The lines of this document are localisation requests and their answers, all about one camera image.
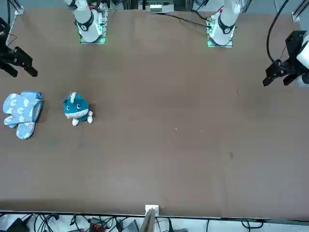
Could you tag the black device with red marks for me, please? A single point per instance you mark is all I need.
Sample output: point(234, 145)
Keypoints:
point(96, 226)

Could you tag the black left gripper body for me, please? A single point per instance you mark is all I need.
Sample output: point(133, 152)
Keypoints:
point(295, 43)

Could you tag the grey ribbed adapter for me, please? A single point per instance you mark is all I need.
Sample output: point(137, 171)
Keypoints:
point(132, 226)

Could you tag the small blue plush doll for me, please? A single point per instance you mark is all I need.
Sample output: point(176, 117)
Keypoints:
point(76, 108)

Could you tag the aluminium frame profile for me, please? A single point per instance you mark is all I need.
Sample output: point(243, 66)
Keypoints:
point(296, 15)
point(19, 10)

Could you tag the blue bear print oven mitt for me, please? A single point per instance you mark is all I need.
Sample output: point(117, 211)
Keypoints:
point(25, 131)
point(17, 106)

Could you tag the grey power box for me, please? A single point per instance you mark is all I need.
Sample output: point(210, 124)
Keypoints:
point(157, 8)

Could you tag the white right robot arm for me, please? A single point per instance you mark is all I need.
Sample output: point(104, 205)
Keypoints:
point(87, 26)

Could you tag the wooden slat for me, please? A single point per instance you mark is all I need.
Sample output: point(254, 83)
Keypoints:
point(147, 222)

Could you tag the black power adapter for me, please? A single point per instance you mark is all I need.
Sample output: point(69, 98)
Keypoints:
point(17, 224)

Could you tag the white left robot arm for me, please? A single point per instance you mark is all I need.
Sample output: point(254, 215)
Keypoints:
point(227, 24)

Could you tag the small white table bracket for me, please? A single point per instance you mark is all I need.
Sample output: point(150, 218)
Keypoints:
point(155, 207)

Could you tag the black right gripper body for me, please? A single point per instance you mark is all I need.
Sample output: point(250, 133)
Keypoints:
point(4, 36)

